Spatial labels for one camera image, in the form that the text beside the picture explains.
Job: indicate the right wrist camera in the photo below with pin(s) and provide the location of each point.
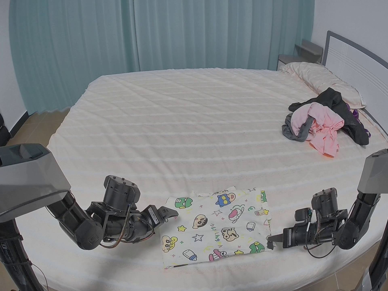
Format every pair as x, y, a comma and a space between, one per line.
303, 215

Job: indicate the bed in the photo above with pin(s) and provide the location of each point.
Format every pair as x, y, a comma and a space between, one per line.
182, 117

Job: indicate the cream pillow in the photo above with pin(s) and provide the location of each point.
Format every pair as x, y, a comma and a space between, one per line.
321, 77

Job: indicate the purple garment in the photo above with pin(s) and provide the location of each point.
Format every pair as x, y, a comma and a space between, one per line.
356, 114

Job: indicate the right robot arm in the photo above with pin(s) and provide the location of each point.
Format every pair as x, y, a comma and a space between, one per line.
363, 217

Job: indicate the blue-green curtain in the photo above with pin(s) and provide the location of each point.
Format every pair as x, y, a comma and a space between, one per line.
151, 26

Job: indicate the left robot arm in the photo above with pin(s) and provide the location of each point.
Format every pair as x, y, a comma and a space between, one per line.
45, 192

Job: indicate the grey bedside table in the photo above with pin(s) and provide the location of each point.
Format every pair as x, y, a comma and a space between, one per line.
303, 51

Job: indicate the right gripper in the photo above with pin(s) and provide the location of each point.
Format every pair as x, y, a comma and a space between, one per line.
298, 235

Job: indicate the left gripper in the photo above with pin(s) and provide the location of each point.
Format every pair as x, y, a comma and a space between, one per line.
142, 221

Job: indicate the pink and grey garment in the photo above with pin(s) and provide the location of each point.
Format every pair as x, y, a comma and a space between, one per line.
324, 126

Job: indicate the white printed pyjama top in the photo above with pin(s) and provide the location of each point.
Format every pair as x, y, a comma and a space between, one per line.
218, 229

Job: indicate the dark grey garment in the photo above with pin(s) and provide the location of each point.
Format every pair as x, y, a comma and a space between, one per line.
354, 126

